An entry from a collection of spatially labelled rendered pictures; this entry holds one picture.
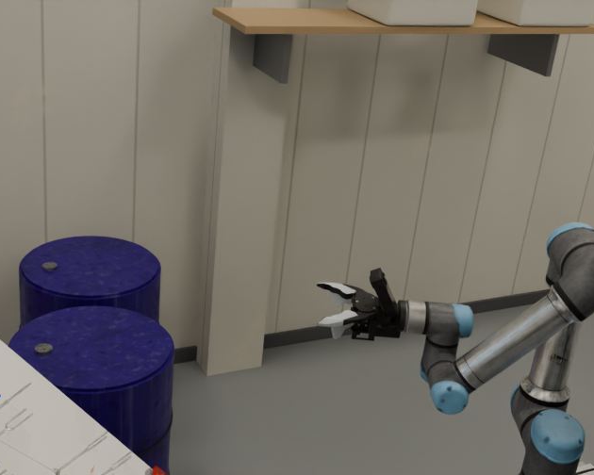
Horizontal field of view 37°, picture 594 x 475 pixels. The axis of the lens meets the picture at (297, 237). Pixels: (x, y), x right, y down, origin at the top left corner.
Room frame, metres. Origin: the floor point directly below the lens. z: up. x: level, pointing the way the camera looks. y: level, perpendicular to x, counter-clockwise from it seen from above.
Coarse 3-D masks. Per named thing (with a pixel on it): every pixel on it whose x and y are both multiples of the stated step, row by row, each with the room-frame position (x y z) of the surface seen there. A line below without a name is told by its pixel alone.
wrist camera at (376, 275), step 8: (376, 272) 1.75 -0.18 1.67; (376, 280) 1.73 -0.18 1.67; (384, 280) 1.74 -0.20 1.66; (376, 288) 1.74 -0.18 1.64; (384, 288) 1.74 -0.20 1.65; (384, 296) 1.74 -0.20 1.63; (392, 296) 1.78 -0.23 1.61; (384, 304) 1.74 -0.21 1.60; (392, 304) 1.74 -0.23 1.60; (392, 312) 1.75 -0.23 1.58
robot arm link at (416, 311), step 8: (408, 304) 1.77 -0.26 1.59; (416, 304) 1.77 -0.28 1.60; (424, 304) 1.78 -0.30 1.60; (408, 312) 1.75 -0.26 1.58; (416, 312) 1.75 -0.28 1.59; (424, 312) 1.76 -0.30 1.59; (408, 320) 1.74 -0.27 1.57; (416, 320) 1.75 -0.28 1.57; (424, 320) 1.75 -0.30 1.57; (408, 328) 1.74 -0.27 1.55; (416, 328) 1.75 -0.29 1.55
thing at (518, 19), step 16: (480, 0) 4.33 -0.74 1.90; (496, 0) 4.23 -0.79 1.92; (512, 0) 4.13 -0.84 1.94; (528, 0) 4.08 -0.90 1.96; (544, 0) 4.12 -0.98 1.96; (560, 0) 4.17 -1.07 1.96; (576, 0) 4.21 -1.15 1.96; (592, 0) 4.26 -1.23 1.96; (496, 16) 4.22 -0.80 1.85; (512, 16) 4.11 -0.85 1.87; (528, 16) 4.09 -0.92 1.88; (544, 16) 4.13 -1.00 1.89; (560, 16) 4.18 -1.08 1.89; (576, 16) 4.22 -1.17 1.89
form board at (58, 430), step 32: (0, 352) 1.66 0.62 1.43; (0, 384) 1.56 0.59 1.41; (32, 384) 1.65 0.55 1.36; (0, 416) 1.48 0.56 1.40; (32, 416) 1.56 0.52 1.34; (64, 416) 1.65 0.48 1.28; (0, 448) 1.40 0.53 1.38; (32, 448) 1.47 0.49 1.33; (64, 448) 1.55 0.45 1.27; (96, 448) 1.64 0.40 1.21
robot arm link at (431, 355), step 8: (424, 344) 1.79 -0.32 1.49; (432, 344) 1.76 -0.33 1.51; (456, 344) 1.76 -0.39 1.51; (424, 352) 1.77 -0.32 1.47; (432, 352) 1.75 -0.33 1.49; (440, 352) 1.74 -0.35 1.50; (448, 352) 1.75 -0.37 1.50; (424, 360) 1.76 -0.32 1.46; (432, 360) 1.73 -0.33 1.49; (440, 360) 1.71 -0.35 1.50; (448, 360) 1.71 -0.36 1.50; (424, 368) 1.75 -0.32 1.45; (424, 376) 1.76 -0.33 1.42
